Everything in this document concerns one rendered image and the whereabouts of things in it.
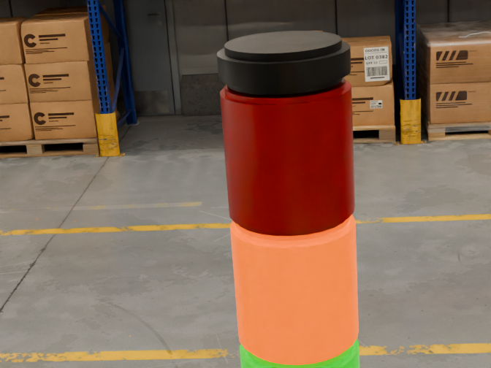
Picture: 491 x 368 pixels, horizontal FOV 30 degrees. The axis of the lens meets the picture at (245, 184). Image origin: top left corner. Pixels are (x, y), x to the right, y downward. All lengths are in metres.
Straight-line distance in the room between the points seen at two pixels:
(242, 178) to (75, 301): 5.30
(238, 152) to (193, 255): 5.73
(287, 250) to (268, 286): 0.02
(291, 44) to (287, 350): 0.12
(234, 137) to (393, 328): 4.72
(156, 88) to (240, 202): 9.21
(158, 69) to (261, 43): 9.16
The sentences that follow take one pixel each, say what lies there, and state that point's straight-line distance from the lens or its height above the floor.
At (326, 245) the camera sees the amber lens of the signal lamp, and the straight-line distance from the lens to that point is 0.35.
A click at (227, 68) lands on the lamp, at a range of 0.33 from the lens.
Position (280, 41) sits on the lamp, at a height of 2.34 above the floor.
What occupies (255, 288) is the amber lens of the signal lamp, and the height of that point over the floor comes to 2.25.
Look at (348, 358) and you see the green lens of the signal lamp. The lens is 0.38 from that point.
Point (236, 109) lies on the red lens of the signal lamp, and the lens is 0.33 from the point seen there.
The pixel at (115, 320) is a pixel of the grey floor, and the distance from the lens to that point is 5.35.
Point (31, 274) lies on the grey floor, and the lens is 6.10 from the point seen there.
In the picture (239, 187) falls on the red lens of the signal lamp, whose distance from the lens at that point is 0.34.
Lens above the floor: 2.40
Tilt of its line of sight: 19 degrees down
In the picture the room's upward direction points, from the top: 4 degrees counter-clockwise
